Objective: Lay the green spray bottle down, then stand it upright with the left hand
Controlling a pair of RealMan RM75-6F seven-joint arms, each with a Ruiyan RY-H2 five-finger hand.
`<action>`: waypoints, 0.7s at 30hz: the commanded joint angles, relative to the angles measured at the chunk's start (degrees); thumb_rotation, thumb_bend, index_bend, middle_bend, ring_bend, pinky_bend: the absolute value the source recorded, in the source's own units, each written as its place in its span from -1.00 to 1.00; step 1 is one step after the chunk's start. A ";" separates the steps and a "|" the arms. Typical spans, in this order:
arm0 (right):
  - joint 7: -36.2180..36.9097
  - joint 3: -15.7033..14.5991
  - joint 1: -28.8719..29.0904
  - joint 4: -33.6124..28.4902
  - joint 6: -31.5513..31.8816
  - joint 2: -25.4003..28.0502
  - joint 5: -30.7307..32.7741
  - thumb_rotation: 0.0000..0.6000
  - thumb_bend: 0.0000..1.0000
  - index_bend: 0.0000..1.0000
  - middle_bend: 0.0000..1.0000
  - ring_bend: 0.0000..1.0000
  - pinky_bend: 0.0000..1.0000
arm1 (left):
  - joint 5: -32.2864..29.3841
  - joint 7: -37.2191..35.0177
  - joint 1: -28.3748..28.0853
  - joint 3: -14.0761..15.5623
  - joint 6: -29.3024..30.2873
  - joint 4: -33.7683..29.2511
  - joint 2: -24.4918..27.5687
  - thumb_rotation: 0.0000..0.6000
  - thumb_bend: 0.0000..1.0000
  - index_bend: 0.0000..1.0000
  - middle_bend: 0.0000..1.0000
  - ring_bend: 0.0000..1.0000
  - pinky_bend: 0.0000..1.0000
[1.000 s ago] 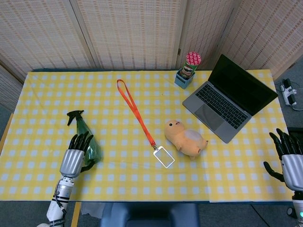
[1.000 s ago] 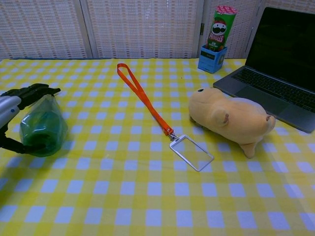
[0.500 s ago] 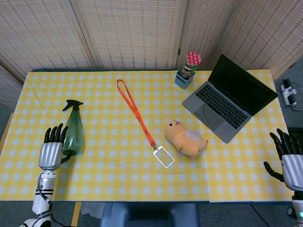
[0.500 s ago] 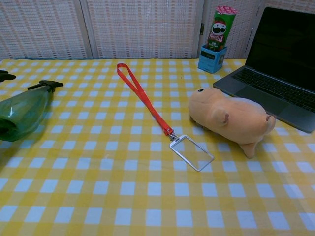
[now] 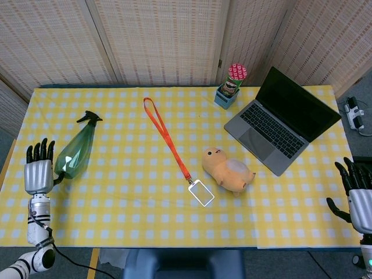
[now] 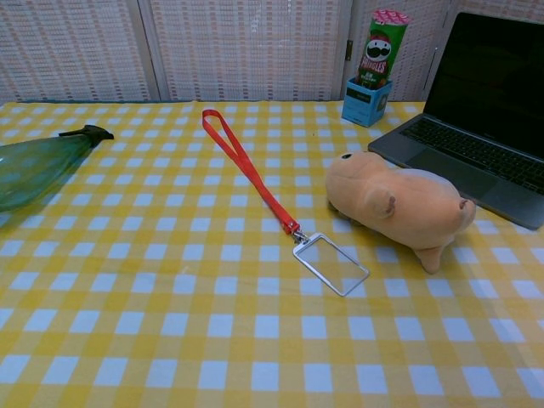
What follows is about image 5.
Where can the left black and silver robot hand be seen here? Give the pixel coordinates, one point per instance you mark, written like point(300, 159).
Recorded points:
point(37, 174)

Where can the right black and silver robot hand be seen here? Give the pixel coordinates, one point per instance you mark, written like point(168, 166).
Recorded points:
point(361, 203)

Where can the green spray bottle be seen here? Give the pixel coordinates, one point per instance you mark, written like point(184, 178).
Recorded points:
point(75, 154)

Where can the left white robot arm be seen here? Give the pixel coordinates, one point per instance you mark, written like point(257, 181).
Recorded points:
point(36, 229)

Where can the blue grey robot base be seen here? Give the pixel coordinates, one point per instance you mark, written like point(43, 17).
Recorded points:
point(180, 264)

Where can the black caster wheel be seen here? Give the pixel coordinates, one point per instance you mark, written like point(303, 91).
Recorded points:
point(359, 259)

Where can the woven bamboo screen panel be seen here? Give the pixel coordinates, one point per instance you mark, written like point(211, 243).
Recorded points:
point(162, 37)
point(328, 35)
point(250, 29)
point(43, 37)
point(8, 110)

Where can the white power strip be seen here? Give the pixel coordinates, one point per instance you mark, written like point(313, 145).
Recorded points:
point(354, 116)

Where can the yellow checked tablecloth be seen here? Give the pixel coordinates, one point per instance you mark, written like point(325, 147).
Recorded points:
point(145, 221)

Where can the grey open laptop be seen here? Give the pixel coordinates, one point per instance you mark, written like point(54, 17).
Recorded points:
point(296, 104)

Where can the tan plush animal toy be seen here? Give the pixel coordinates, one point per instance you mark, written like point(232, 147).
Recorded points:
point(229, 171)

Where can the blue square holder box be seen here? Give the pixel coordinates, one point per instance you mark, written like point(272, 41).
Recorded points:
point(222, 101)

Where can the green Pringles can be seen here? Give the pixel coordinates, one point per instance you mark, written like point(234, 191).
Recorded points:
point(236, 72)

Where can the metal screen hinge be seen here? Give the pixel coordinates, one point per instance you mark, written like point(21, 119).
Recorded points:
point(220, 63)

